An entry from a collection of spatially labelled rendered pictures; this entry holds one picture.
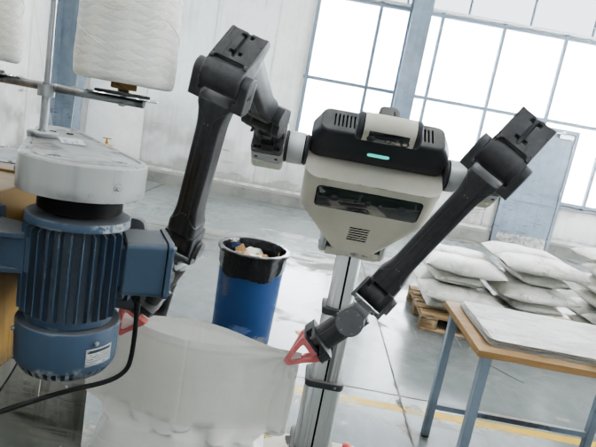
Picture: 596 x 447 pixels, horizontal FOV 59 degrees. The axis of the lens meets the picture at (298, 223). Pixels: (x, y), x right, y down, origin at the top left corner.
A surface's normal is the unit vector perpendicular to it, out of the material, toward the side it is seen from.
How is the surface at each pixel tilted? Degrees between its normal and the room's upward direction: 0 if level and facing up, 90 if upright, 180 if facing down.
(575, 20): 90
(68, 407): 90
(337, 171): 40
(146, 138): 90
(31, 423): 90
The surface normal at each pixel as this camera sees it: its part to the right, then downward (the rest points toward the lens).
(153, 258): 0.36, 0.25
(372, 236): -0.15, 0.77
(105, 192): 0.66, 0.28
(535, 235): -0.04, 0.19
